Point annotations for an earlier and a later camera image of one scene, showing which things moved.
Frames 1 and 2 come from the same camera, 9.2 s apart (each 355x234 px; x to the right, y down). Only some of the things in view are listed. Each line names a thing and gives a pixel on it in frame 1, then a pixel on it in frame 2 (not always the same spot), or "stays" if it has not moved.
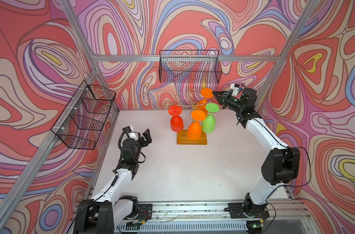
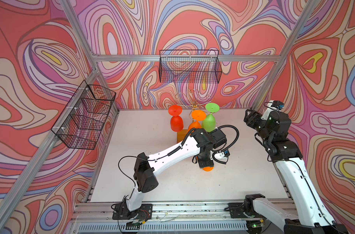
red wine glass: x=176 y=121 stays
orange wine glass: x=207 y=93 → x=207 y=169
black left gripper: x=145 y=143 → x=210 y=164
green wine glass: x=208 y=125 stays
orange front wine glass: x=194 y=129 stays
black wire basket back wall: x=189 y=66 stays
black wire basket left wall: x=80 y=124 stays
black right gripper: x=225 y=95 → x=252 y=117
